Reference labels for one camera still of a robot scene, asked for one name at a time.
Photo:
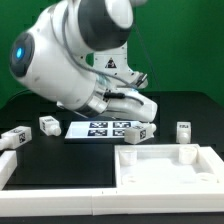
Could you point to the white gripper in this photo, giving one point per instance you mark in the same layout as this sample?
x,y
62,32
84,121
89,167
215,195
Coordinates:
x,y
130,105

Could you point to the white right fence wall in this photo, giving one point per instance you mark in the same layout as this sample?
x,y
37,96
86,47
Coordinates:
x,y
212,163

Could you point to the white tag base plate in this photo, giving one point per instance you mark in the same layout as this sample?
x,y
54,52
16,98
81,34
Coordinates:
x,y
98,129

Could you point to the white front fence wall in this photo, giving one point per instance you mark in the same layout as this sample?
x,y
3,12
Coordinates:
x,y
19,203

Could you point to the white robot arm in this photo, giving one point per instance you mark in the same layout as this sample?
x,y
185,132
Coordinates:
x,y
76,56

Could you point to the white fence wall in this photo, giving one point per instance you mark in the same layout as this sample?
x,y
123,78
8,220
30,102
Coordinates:
x,y
19,203
8,163
212,163

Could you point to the white square tabletop part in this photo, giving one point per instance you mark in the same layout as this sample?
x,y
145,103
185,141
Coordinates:
x,y
149,167

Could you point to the white left fence wall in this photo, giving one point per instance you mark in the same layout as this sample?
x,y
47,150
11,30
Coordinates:
x,y
8,163

